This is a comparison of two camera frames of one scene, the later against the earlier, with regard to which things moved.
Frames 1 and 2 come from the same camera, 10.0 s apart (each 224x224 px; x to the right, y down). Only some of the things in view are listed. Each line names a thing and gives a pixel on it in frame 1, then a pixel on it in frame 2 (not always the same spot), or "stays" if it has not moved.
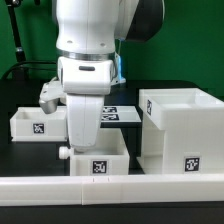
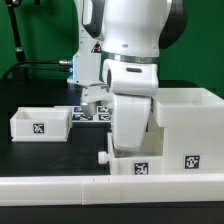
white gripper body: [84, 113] → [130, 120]
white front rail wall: [111, 190] stays
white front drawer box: [108, 157] → [147, 160]
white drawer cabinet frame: [182, 132] stays
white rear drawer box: [32, 124] stays
